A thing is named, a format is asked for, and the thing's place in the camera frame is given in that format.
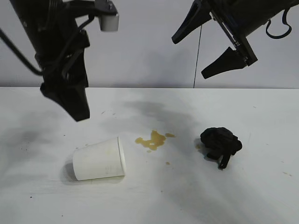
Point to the small yellow liquid drop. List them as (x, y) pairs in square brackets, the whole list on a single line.
[(167, 163), (198, 146)]

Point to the black cloth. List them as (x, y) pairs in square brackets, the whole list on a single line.
[(219, 140)]

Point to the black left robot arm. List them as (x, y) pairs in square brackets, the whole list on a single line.
[(35, 23)]

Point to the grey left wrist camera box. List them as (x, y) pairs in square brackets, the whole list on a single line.
[(108, 22)]

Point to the yellow liquid spill puddle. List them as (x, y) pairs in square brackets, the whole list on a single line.
[(154, 140)]

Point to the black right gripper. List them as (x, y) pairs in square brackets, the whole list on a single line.
[(243, 18)]

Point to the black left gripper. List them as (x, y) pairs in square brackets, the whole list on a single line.
[(65, 63)]

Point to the white paper cup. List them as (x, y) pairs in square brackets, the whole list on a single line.
[(98, 158)]

